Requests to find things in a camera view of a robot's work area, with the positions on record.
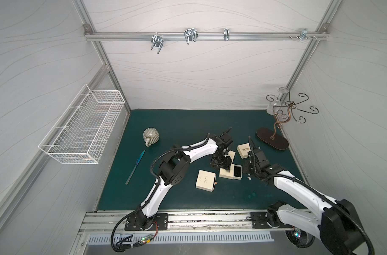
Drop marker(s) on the cream jewelry box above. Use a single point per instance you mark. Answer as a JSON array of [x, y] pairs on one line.
[[231, 154], [234, 173], [244, 150], [206, 181]]

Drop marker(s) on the grey ribbed ceramic mug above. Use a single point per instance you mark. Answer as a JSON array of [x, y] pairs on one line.
[[150, 136]]

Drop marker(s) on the cream jewelry box top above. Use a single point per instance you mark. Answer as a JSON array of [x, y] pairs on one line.
[[244, 150]]

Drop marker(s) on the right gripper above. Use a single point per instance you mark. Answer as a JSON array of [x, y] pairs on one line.
[[255, 153]]

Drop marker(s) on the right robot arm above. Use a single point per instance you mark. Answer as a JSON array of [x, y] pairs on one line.
[[334, 222]]

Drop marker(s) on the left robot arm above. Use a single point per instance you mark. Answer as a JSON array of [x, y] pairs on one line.
[[171, 167]]

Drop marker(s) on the metal clamp bracket small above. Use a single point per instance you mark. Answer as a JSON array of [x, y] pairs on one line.
[[226, 34]]

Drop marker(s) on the aluminium crossbar rail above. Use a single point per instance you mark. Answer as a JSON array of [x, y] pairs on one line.
[[202, 36]]

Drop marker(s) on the white wire basket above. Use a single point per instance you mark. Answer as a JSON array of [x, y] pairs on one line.
[[81, 133]]

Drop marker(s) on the metal clamp bracket right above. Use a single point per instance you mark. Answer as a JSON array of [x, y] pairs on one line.
[[303, 36]]

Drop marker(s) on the metal clamp bracket middle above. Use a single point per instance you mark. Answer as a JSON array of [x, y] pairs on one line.
[[190, 34]]

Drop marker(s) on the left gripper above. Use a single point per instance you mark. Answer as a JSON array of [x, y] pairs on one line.
[[221, 159]]

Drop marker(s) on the metal jewelry tree stand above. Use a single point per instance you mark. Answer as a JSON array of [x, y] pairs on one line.
[[282, 108]]

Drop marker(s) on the cream jewelry box front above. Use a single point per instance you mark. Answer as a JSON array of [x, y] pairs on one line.
[[206, 181]]

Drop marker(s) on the metal clamp bracket left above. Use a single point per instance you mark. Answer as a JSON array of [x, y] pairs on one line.
[[158, 42]]

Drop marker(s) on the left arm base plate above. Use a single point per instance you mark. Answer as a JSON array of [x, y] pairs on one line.
[[139, 222]]

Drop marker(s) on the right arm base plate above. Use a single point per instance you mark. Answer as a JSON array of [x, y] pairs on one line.
[[263, 220]]

